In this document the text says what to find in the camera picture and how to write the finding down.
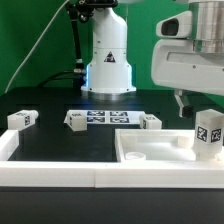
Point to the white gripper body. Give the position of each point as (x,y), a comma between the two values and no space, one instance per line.
(190,52)

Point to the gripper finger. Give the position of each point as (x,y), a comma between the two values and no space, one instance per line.
(185,108)

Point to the white square tabletop part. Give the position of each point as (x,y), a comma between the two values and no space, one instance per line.
(138,145)

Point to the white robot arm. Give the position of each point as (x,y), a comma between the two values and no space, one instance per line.
(109,74)

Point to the printed marker sheet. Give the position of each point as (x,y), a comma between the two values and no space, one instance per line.
(110,117)

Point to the white U-shaped fence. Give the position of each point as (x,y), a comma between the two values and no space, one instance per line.
(199,174)

